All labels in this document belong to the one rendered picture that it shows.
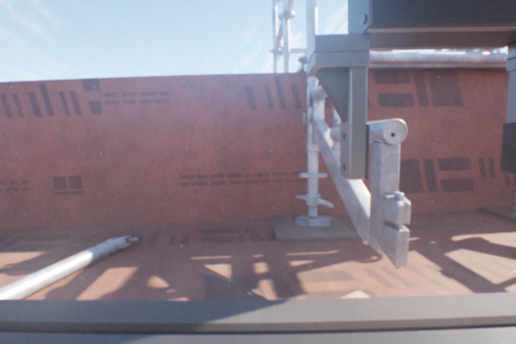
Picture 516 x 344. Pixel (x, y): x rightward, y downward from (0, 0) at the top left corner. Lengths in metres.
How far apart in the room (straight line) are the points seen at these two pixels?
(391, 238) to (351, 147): 0.39
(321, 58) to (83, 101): 1.37
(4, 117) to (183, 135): 0.85
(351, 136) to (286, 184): 1.11
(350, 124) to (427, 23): 0.08
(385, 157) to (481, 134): 1.17
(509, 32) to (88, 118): 1.44
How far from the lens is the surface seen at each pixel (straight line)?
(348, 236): 1.11
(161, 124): 1.34
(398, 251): 0.58
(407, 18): 0.22
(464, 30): 0.24
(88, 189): 1.51
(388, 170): 0.59
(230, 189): 1.30
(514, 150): 0.29
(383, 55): 1.33
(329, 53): 0.21
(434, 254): 1.08
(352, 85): 0.21
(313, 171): 1.19
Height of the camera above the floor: 0.39
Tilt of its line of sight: 7 degrees down
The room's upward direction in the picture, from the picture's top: 2 degrees counter-clockwise
